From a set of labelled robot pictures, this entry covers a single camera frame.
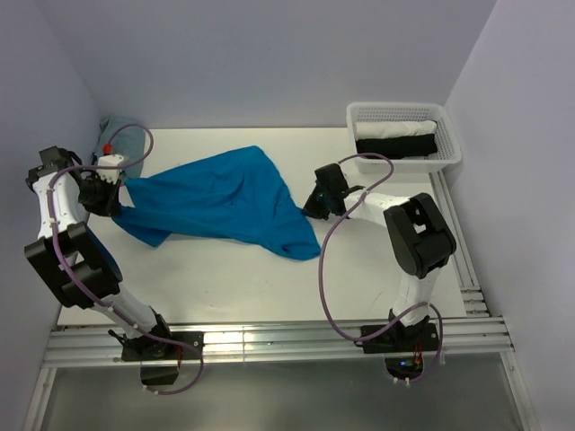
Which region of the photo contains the bright blue t-shirt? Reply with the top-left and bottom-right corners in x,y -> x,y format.
112,146 -> 320,261

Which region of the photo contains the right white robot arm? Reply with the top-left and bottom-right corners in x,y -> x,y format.
303,163 -> 457,350

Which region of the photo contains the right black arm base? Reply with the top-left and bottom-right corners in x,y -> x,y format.
354,316 -> 444,387

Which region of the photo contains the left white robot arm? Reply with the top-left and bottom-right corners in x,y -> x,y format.
24,146 -> 175,358

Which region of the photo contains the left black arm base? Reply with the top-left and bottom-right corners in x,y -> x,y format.
108,315 -> 204,386

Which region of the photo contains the grey-blue crumpled t-shirt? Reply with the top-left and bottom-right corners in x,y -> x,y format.
90,116 -> 147,164

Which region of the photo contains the white rolled t-shirt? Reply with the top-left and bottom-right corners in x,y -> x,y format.
353,120 -> 437,139

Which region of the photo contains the black rolled t-shirt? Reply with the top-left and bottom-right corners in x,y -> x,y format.
356,134 -> 438,160

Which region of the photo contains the white perforated plastic basket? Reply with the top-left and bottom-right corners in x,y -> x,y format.
346,101 -> 462,173

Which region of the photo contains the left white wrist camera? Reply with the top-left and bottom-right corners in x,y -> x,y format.
96,143 -> 127,184

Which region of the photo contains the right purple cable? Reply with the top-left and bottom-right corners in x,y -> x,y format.
317,153 -> 446,385

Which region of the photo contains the purple cable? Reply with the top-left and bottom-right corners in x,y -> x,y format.
47,123 -> 206,397
317,153 -> 446,385

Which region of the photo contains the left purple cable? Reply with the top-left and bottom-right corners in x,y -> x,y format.
47,123 -> 206,397

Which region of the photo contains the aluminium front rail frame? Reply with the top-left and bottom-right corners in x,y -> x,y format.
23,317 -> 520,430

